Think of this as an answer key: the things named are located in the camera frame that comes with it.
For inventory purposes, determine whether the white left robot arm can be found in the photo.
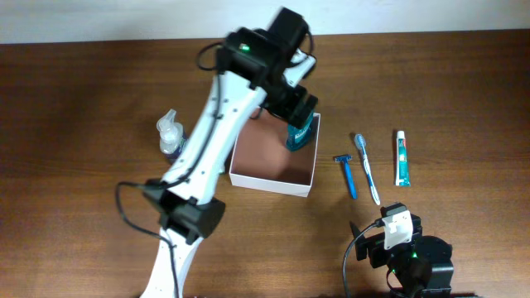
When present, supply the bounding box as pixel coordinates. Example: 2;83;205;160
140;24;317;297

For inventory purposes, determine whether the white box pink inside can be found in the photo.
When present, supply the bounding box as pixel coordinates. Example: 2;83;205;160
229;113;320;197

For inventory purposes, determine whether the clear pump soap bottle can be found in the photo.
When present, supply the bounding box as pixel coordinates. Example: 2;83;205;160
157;109;187;163

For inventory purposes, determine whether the blue Listerine mouthwash bottle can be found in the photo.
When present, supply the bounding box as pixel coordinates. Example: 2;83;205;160
286;113;314;151

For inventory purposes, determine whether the blue disposable razor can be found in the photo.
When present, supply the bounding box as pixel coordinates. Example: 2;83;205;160
334;155;358;199

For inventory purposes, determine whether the blue white toothbrush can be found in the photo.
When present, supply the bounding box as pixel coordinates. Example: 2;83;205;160
354;134;381;205

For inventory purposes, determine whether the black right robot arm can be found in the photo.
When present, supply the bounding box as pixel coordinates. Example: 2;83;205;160
347;214;454;297

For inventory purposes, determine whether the green white toothpaste tube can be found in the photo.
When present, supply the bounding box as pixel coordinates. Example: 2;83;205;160
395;131;411;187

